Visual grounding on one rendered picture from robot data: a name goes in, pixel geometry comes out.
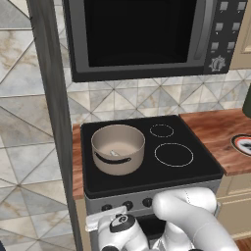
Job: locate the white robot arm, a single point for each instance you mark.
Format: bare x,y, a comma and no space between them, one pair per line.
191,210

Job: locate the black burner knob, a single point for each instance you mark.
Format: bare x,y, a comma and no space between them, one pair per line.
147,202
127,205
107,207

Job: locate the black microwave oven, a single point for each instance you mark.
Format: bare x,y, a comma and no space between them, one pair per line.
137,72

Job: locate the black hob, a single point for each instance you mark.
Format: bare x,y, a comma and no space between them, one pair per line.
147,178

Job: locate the grey oven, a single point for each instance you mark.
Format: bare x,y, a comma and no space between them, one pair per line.
114,200

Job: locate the tall dark grey panel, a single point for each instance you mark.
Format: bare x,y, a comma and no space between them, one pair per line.
52,98

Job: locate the beige narrow cupboard front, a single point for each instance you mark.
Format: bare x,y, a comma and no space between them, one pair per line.
82,225

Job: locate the black white orange plate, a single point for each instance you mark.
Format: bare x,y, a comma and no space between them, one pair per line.
243,144

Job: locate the dark green round object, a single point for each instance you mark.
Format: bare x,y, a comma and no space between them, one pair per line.
247,103

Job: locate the beige drawer front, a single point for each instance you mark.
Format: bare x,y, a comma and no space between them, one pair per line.
237,186

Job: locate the beige wall cupboard door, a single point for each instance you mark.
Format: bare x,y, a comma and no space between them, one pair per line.
243,39

